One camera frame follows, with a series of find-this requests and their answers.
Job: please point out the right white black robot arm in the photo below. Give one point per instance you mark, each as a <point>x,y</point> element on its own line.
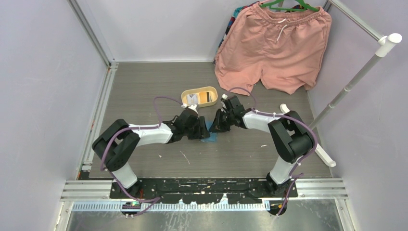
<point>293,140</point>

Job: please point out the beige oval tray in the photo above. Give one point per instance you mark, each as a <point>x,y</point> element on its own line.
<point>198,90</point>

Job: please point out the pink shorts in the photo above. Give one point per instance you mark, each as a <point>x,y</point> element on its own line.
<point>283,51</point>

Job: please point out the grey white clothes rack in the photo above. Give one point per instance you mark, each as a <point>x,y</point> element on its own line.
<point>387,43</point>

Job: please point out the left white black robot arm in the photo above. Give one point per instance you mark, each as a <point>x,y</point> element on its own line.
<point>117,143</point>

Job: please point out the white credit card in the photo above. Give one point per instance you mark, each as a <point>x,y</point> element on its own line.
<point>192,99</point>

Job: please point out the colourful patterned garment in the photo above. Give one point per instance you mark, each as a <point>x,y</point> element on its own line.
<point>232,20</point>

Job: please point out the blue card holder wallet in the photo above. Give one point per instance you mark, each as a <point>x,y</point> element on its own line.
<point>212,137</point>

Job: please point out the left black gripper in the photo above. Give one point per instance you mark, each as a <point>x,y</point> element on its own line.
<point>202,132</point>

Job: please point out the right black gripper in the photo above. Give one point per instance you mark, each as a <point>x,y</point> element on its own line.
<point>217,126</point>

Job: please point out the aluminium frame rail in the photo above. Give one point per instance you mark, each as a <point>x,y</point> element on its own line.
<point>82,187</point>

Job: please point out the green clothes hanger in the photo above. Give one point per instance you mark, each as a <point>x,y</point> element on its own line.
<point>283,6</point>

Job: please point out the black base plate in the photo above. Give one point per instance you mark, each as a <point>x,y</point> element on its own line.
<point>210,190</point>

